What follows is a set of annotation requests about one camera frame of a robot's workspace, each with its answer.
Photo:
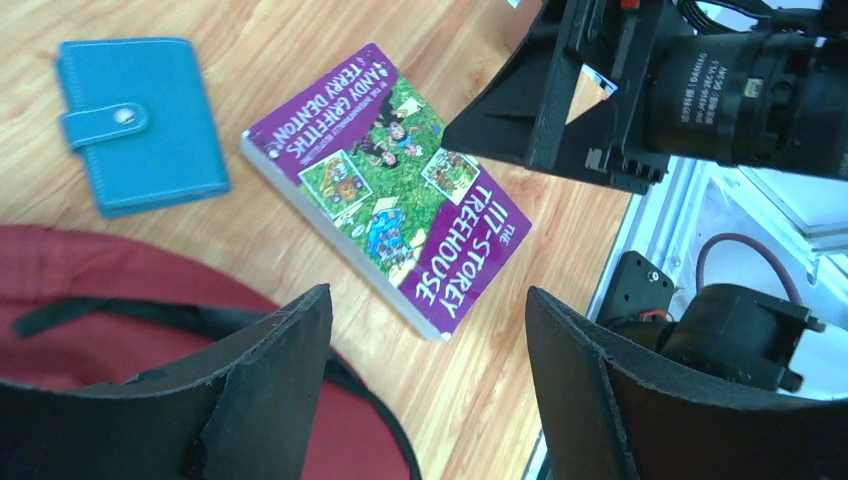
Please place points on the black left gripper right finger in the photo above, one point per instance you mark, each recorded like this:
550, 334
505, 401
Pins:
612, 409

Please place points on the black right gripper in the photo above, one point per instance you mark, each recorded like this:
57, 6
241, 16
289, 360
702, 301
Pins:
607, 92

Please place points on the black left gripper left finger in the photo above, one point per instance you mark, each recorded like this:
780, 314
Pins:
241, 408

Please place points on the red backpack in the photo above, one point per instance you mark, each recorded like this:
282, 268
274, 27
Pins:
354, 434

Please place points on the purple treehouse book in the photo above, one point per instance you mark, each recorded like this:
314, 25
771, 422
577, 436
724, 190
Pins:
359, 154

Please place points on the blue snap wallet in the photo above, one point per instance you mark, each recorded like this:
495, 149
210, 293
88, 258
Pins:
139, 117

